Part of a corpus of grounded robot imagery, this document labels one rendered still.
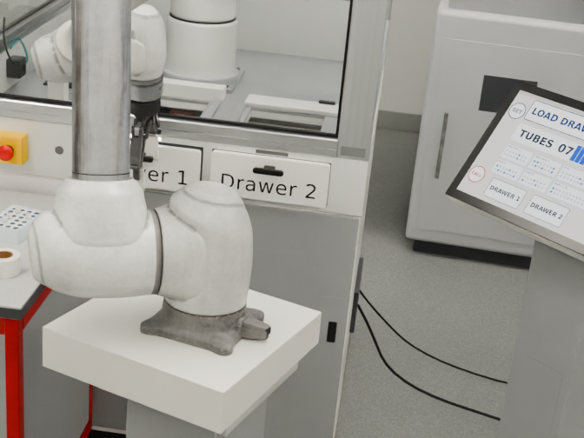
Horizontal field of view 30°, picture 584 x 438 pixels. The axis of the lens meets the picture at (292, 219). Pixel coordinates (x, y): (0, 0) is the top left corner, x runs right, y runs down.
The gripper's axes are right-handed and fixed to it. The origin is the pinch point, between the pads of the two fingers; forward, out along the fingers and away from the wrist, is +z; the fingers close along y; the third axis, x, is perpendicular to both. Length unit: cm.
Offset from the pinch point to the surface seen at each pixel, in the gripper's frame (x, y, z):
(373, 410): -62, 32, 99
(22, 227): 23.4, -20.2, 5.9
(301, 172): -36.2, 10.1, 1.6
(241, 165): -21.3, 10.1, 1.8
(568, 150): -94, -7, -23
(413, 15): -61, 318, 96
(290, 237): -34.8, 8.0, 19.9
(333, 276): -46, 6, 29
